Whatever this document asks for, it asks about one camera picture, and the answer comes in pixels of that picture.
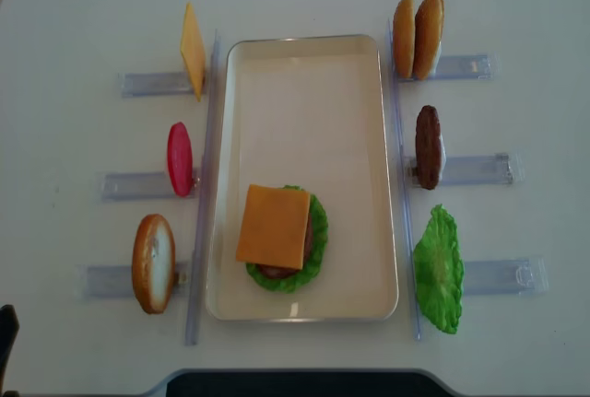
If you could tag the golden bun top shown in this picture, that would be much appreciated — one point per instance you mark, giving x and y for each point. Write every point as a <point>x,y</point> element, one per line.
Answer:
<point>429,22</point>

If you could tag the golden bun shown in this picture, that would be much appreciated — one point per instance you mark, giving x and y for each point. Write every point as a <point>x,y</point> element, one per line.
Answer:
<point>429,22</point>
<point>404,38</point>

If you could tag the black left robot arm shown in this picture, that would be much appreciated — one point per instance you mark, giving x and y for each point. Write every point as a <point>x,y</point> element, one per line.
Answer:
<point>9,328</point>

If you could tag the orange cheese slice on burger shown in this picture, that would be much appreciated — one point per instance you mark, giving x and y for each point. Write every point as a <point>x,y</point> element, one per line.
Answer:
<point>274,227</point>

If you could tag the brown meat patty on burger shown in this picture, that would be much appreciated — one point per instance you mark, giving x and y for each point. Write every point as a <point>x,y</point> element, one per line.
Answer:
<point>273,272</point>

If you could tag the green lettuce leaf on burger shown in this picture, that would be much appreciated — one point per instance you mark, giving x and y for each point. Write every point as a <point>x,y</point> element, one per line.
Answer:
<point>313,266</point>

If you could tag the upright red tomato slice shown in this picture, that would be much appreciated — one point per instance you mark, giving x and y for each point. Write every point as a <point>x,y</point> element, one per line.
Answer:
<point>180,160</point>

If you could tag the upright brown meat patty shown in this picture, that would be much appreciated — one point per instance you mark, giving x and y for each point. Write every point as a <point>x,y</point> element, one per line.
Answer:
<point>429,148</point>

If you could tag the clear holder track tomato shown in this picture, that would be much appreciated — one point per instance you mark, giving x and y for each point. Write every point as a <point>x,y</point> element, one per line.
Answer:
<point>134,186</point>

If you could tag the upright orange cheese slice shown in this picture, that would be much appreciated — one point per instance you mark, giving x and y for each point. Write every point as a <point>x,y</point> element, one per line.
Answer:
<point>193,51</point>

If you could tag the upright green lettuce leaf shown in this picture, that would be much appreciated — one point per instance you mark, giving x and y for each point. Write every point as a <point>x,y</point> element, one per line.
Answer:
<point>439,271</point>

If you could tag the clear holder track cheese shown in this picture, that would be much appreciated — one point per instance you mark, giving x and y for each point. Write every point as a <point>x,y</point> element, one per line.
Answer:
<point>135,85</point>

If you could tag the clear holder track lettuce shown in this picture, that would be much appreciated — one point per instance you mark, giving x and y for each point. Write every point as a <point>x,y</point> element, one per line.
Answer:
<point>522,276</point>

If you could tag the cream rectangular metal tray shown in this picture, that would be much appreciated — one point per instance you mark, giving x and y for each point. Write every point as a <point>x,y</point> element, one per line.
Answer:
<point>307,112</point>

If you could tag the upright bun slice left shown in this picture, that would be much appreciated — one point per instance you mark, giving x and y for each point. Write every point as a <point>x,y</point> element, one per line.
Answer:
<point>153,264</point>

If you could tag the upright golden bun rear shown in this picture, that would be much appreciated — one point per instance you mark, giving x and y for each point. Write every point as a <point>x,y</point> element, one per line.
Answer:
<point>404,38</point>

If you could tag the clear holder track patty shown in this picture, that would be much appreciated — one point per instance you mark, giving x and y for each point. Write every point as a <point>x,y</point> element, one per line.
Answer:
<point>495,169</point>

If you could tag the clear holder track right buns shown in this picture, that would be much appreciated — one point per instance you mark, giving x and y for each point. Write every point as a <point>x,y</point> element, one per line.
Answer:
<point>480,66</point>

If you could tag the clear holder track left bun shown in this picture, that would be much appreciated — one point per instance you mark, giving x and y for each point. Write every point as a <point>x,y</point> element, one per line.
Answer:
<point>115,281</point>

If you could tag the black base panel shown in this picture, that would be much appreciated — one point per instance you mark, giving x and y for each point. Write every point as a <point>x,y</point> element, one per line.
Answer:
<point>311,383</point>

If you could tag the clear long rail left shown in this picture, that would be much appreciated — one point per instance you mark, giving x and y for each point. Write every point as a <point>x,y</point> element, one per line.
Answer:
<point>192,323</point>

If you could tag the clear long rail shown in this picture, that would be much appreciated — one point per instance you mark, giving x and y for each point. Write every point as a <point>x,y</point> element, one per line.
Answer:
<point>402,188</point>
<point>192,323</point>

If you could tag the clear long rail right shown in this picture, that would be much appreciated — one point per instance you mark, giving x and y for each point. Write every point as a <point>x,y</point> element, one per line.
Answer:
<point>402,188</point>

